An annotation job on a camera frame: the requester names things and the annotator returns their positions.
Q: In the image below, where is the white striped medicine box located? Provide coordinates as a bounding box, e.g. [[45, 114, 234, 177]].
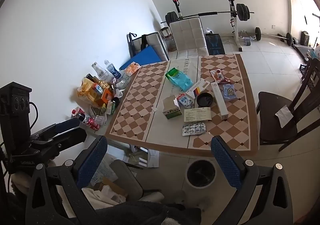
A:
[[186, 80, 210, 97]]

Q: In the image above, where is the white paper sheet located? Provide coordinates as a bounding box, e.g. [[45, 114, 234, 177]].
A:
[[275, 108, 293, 127]]

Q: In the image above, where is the printed plastic bag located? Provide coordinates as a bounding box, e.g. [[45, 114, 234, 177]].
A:
[[91, 154, 118, 185]]

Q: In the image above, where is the brown cardboard piece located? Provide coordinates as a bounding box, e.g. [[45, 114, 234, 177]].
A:
[[101, 177, 128, 197]]

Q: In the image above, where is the blue mat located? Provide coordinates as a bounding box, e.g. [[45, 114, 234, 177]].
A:
[[119, 45, 162, 71]]

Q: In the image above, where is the red cap soda bottle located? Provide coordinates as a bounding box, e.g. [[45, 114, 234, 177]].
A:
[[71, 107, 88, 122]]

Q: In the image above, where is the plastic water bottle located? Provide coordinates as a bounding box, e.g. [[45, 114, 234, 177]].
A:
[[104, 60, 123, 81]]

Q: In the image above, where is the blue white carton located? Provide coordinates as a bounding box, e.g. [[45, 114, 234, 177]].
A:
[[92, 83, 104, 96]]

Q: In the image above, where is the silver blister pack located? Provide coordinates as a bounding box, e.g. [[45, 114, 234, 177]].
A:
[[182, 122, 207, 136]]

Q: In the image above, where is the small blue cartoon packet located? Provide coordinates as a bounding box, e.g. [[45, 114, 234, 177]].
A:
[[222, 84, 237, 101]]

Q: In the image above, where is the long white box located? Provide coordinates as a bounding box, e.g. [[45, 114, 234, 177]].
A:
[[211, 82, 229, 120]]

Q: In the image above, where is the checkered tablecloth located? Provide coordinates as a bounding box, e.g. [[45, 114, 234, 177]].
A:
[[104, 53, 259, 152]]

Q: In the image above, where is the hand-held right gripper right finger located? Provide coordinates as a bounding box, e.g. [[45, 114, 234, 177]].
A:
[[211, 135, 294, 225]]

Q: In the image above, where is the person's dark clothing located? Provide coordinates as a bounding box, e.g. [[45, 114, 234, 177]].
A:
[[95, 200, 202, 225]]

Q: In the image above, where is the dark wooden chair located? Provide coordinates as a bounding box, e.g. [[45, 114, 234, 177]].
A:
[[256, 58, 320, 152]]

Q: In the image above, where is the red snack packet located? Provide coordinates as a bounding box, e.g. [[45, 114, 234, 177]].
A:
[[209, 68, 232, 83]]

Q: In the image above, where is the white paper bag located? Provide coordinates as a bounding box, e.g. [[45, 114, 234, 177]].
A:
[[147, 149, 160, 168]]

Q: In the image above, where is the white weight bench rack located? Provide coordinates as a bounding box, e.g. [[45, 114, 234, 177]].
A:
[[172, 0, 257, 53]]

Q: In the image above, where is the white padded chair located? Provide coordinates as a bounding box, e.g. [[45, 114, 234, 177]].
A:
[[169, 17, 209, 59]]

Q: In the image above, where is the orange snack packet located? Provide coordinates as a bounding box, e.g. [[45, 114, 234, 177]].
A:
[[124, 62, 140, 76]]

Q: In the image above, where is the black round lid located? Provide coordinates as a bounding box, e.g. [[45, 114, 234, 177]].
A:
[[196, 93, 214, 109]]

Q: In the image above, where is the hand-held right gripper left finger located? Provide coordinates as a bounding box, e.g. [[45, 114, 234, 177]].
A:
[[25, 135, 108, 225]]

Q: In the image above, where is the round trash can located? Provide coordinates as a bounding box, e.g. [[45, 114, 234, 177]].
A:
[[185, 159, 217, 188]]

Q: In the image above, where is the black cable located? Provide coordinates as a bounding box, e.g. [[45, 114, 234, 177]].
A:
[[29, 101, 39, 127]]

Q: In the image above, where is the orange box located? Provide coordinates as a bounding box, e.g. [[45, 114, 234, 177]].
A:
[[96, 88, 114, 108]]

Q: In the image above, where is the barbell with black plates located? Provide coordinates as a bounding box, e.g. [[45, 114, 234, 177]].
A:
[[161, 3, 255, 24]]

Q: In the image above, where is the teal green plastic bag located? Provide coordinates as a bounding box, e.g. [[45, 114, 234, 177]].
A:
[[165, 68, 194, 92]]

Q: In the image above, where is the yellow snack bag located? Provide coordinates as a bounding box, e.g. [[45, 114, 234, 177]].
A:
[[76, 78, 100, 103]]

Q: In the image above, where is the small milk carton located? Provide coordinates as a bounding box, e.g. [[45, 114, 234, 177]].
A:
[[177, 94, 195, 109]]

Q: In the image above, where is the crumpled white paper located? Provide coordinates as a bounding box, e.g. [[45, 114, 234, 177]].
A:
[[112, 79, 129, 98]]

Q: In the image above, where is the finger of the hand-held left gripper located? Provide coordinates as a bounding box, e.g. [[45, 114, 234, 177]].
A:
[[30, 117, 81, 142], [30, 127, 87, 158]]

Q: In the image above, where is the open white green box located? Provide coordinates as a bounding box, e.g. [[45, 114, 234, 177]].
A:
[[162, 96, 182, 120]]

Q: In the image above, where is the clear glass bottle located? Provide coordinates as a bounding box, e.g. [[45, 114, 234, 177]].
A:
[[91, 62, 113, 83]]

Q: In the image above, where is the white cloth bag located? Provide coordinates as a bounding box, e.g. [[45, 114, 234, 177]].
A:
[[82, 187, 127, 205]]

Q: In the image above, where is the grey padded chair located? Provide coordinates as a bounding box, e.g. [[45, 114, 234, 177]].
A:
[[109, 159, 143, 201]]

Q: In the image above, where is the short barbell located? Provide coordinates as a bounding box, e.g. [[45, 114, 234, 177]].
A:
[[254, 27, 293, 46]]

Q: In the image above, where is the white paper leaflet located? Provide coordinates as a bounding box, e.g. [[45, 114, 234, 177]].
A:
[[184, 107, 212, 122]]

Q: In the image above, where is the folded black frame cot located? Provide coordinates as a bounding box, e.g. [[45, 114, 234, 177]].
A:
[[127, 32, 168, 62]]

